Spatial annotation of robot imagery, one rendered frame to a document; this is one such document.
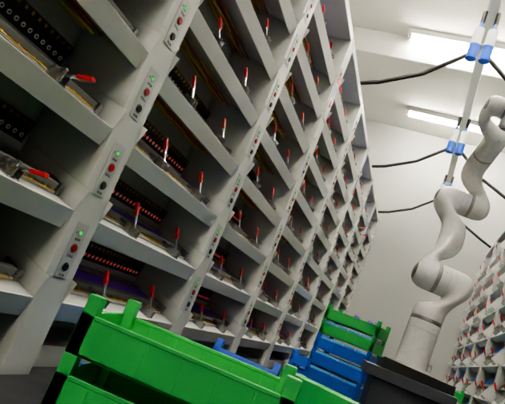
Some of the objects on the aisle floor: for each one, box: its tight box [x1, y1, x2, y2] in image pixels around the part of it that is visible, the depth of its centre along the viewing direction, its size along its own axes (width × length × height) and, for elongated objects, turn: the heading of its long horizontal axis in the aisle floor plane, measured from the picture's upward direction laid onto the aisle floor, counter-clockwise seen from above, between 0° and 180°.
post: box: [0, 0, 201, 375], centre depth 126 cm, size 20×9×174 cm, turn 135°
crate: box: [212, 337, 282, 377], centre depth 157 cm, size 30×20×8 cm
